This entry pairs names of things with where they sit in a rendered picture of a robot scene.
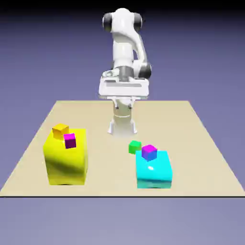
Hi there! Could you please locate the large cyan box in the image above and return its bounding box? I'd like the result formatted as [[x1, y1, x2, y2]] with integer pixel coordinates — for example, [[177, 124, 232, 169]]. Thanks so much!
[[135, 150, 173, 189]]

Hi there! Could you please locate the small magenta cube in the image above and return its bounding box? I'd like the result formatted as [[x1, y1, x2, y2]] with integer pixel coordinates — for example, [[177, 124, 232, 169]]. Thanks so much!
[[63, 133, 77, 149]]

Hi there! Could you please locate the small purple cube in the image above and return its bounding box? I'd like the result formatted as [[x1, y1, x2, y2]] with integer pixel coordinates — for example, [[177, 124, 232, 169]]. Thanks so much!
[[141, 144, 158, 162]]

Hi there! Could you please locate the small orange cube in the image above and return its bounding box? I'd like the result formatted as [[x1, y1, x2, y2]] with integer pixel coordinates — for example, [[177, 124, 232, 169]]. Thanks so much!
[[52, 123, 70, 141]]

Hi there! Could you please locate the large yellow box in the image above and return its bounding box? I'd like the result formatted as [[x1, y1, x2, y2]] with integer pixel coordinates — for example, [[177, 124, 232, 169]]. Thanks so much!
[[43, 128, 89, 186]]

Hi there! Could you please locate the small green cube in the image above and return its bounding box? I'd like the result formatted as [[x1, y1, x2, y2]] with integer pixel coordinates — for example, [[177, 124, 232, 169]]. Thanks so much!
[[128, 140, 143, 155]]

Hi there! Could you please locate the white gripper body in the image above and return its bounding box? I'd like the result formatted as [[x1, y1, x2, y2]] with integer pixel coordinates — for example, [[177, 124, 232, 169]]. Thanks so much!
[[98, 76, 150, 100]]

